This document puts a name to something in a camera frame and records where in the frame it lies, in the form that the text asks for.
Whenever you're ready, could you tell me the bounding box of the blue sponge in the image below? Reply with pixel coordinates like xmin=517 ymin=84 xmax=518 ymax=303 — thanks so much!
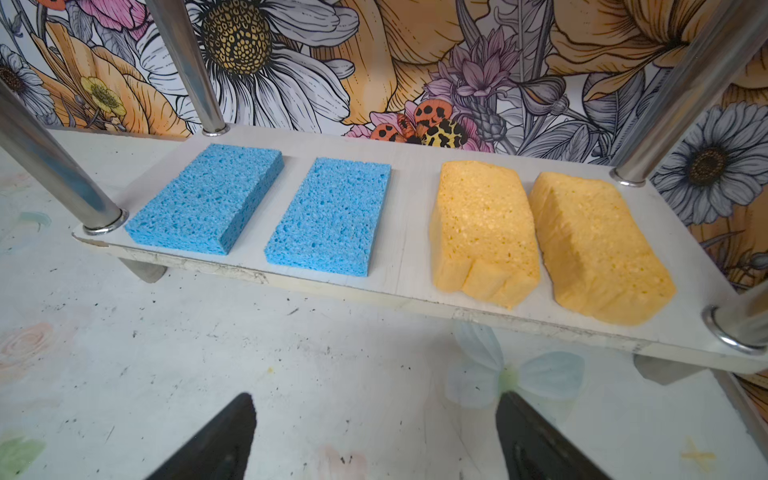
xmin=126 ymin=144 xmax=284 ymax=256
xmin=264 ymin=158 xmax=391 ymax=277

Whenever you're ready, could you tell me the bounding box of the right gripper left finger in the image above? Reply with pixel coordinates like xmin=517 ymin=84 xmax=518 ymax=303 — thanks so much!
xmin=148 ymin=392 xmax=257 ymax=480

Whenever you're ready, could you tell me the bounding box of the orange sponge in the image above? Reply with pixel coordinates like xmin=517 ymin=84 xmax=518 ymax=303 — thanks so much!
xmin=529 ymin=172 xmax=677 ymax=326
xmin=428 ymin=161 xmax=541 ymax=309

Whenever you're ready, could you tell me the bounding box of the white two-tier shelf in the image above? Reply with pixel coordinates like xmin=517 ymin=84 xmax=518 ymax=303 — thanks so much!
xmin=0 ymin=0 xmax=768 ymax=386

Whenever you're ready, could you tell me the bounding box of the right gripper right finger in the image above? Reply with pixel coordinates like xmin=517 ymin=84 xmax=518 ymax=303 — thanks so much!
xmin=495 ymin=391 xmax=609 ymax=479

